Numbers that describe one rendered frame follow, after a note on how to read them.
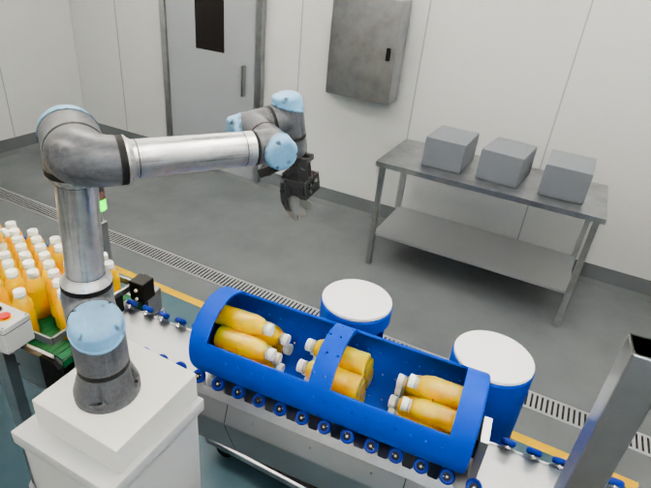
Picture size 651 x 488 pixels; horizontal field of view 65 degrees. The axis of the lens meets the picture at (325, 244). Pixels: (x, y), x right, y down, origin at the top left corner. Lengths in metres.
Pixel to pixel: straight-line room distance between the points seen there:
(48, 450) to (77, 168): 0.69
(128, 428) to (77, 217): 0.49
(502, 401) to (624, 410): 0.89
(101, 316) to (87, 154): 0.39
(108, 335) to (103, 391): 0.15
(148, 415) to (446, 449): 0.76
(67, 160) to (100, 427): 0.61
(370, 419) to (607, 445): 0.64
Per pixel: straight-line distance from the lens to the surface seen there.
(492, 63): 4.45
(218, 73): 5.54
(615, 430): 1.05
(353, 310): 1.96
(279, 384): 1.54
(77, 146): 1.03
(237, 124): 1.22
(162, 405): 1.33
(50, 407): 1.39
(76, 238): 1.23
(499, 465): 1.73
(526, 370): 1.91
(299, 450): 1.71
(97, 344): 1.21
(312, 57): 4.98
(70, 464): 1.38
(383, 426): 1.48
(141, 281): 2.17
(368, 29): 4.48
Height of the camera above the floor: 2.20
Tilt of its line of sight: 29 degrees down
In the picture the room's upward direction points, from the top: 6 degrees clockwise
